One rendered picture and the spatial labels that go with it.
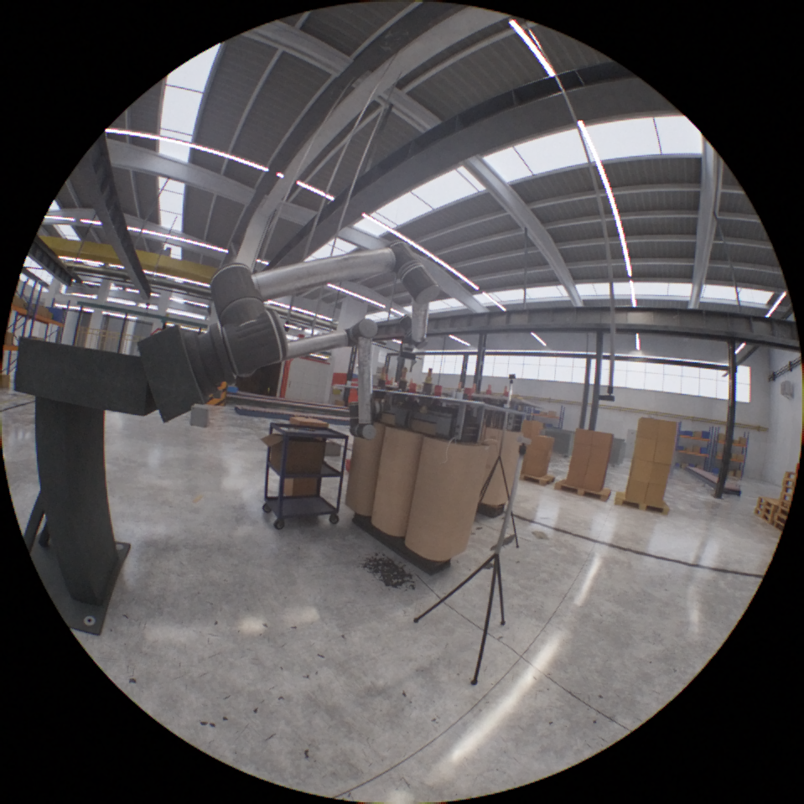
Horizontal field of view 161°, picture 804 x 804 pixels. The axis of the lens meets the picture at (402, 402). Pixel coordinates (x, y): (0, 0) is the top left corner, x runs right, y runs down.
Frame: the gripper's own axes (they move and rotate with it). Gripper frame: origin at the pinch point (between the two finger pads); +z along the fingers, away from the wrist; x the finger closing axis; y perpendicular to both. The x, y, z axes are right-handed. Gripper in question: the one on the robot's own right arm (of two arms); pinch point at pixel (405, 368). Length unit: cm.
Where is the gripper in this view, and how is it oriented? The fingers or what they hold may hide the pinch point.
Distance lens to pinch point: 228.0
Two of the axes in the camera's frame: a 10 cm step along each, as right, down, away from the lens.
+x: 9.6, 1.6, 2.4
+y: 2.4, 0.4, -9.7
